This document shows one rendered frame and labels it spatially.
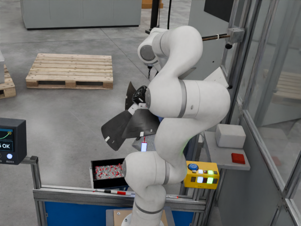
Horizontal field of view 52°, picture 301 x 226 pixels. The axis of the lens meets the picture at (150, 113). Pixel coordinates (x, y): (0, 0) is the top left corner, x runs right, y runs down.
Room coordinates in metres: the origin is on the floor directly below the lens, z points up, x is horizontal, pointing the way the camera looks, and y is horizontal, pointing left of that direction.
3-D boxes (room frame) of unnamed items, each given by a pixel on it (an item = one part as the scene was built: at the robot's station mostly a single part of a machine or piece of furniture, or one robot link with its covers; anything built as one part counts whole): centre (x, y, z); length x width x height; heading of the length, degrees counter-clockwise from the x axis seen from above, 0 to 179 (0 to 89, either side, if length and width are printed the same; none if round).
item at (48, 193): (1.16, 0.11, 0.82); 0.90 x 0.04 x 0.08; 92
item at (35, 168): (1.15, 0.54, 0.96); 0.03 x 0.03 x 0.20; 2
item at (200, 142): (1.76, -0.30, 0.73); 0.15 x 0.09 x 0.22; 92
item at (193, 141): (1.67, -0.30, 0.58); 0.09 x 0.05 x 1.15; 2
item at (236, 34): (1.90, -0.47, 1.54); 0.10 x 0.07 x 0.09; 127
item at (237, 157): (1.55, -0.58, 0.87); 0.08 x 0.08 x 0.02; 85
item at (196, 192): (1.18, -0.28, 0.92); 0.03 x 0.03 x 0.12; 2
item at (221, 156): (1.66, -0.52, 0.85); 0.36 x 0.24 x 0.03; 2
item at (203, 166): (1.18, -0.28, 1.02); 0.16 x 0.10 x 0.11; 92
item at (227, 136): (1.74, -0.55, 0.92); 0.17 x 0.16 x 0.11; 92
